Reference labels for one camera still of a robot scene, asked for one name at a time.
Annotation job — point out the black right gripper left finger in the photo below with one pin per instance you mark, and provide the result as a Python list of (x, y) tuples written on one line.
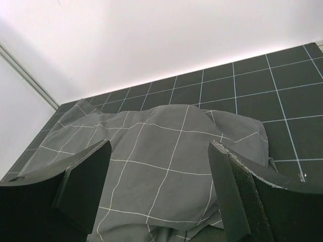
[(58, 202)]

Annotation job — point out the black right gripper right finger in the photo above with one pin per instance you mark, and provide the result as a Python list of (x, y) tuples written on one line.
[(259, 204)]

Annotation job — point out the dark grey checked pillowcase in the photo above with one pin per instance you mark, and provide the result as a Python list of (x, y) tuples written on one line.
[(159, 185)]

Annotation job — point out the black grid cutting mat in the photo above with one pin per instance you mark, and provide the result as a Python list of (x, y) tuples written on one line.
[(282, 89)]

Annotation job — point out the left aluminium corner post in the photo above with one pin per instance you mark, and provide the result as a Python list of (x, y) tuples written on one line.
[(27, 77)]

